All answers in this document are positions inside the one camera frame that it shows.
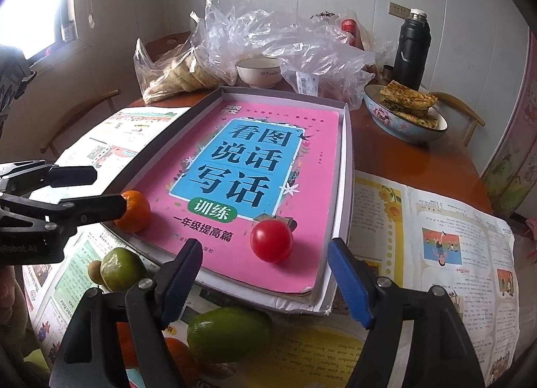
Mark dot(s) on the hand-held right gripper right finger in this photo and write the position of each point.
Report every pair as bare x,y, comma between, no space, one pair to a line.
348,287

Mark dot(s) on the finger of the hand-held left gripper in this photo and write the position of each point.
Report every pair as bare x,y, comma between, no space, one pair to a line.
71,176
98,207

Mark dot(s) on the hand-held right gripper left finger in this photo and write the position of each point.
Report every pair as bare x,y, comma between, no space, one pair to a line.
181,283

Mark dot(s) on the mandarin orange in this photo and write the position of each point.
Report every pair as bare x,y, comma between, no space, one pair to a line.
180,356
133,216
126,344

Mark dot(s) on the green jujube fruit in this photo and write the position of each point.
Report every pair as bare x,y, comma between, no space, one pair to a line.
228,333
121,268

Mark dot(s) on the small brown longan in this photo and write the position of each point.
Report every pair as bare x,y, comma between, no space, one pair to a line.
94,273

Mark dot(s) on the red cherry tomato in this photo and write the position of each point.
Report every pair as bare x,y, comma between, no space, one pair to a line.
272,241

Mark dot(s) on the grey cardboard box lid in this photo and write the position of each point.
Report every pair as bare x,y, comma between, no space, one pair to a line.
168,137

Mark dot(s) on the pink workbook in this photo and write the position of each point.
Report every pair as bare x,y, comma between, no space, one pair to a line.
319,153

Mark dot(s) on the plastic bag of flatbreads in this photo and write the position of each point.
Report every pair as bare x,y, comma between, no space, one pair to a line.
176,75

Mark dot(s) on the window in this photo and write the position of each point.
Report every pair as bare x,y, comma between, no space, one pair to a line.
33,15

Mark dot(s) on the floral enamel basin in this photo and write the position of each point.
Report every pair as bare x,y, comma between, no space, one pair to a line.
390,119

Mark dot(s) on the pile of fried pancakes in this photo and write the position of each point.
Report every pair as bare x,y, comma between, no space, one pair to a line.
411,101

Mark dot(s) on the white ceramic bowl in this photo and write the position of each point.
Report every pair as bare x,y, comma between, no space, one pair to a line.
258,73

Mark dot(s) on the cartoon print wardrobe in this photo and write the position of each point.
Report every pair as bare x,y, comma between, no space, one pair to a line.
516,140

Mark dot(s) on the black thermos flask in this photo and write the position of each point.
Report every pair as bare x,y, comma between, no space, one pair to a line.
411,52

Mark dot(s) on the crumpled clear plastic bags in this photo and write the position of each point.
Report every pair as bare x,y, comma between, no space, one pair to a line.
293,36

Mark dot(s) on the dark snack bag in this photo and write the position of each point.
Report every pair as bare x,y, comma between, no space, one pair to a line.
325,15

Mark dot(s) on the wall socket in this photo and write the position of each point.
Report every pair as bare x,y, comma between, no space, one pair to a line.
398,9

